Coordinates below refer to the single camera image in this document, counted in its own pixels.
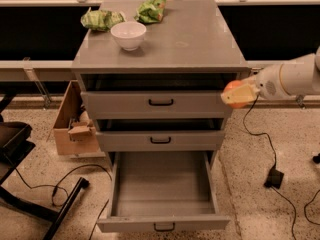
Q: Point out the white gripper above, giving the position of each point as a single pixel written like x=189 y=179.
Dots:
x=267 y=82

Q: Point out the orange fruit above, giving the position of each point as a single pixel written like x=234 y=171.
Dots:
x=231 y=85

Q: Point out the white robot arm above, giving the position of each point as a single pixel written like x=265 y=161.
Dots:
x=294 y=78

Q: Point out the grey top drawer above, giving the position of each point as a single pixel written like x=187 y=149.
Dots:
x=151 y=96

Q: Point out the grey drawer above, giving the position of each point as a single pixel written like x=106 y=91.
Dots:
x=151 y=96
x=121 y=135
x=162 y=192

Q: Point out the grey bottom drawer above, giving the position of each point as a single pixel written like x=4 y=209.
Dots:
x=162 y=192

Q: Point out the grey middle drawer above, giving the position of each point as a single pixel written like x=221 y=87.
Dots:
x=121 y=135

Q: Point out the green chip bag right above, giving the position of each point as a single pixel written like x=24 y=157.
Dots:
x=150 y=11

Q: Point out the green chip bag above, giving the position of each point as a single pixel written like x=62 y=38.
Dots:
x=150 y=11
x=101 y=20

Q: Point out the white ceramic bowl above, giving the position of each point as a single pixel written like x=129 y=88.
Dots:
x=129 y=35

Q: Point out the green chip bag left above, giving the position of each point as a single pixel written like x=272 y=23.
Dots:
x=101 y=20

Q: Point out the brown cardboard box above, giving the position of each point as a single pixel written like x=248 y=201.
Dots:
x=73 y=130

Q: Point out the grey metal railing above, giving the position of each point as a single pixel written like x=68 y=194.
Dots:
x=47 y=37

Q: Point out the black office chair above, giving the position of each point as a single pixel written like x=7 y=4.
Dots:
x=41 y=179

